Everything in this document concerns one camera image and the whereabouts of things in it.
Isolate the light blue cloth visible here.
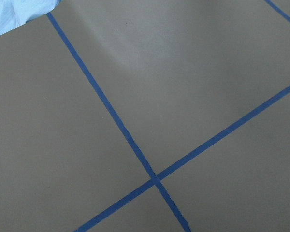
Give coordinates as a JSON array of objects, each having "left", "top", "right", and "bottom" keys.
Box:
[{"left": 0, "top": 0, "right": 61, "bottom": 36}]

